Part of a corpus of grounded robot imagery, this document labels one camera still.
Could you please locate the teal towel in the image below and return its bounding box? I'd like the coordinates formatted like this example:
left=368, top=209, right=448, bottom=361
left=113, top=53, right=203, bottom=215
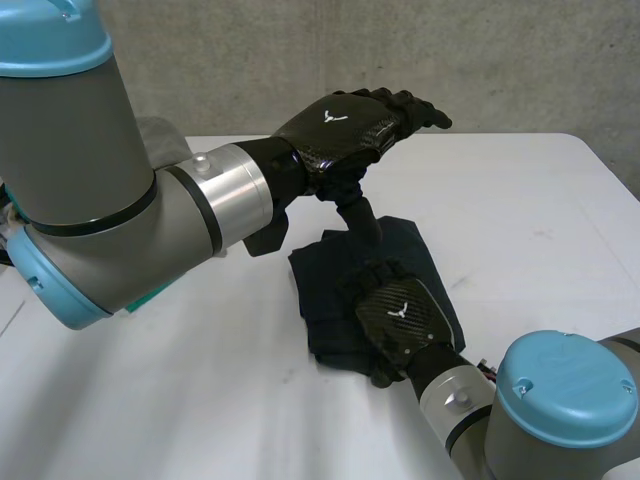
left=123, top=287, right=165, bottom=316

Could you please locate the dark blue cloth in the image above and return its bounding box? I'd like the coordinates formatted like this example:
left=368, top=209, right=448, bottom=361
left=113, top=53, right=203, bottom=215
left=287, top=215, right=467, bottom=378

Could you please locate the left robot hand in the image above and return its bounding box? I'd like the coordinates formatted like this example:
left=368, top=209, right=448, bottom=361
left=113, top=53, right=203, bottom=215
left=244, top=87, right=454, bottom=250

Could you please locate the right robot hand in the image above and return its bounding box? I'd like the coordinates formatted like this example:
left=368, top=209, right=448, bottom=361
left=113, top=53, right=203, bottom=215
left=336, top=258, right=467, bottom=390

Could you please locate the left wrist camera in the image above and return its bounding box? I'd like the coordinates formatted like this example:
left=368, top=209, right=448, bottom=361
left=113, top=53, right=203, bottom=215
left=242, top=208, right=290, bottom=259

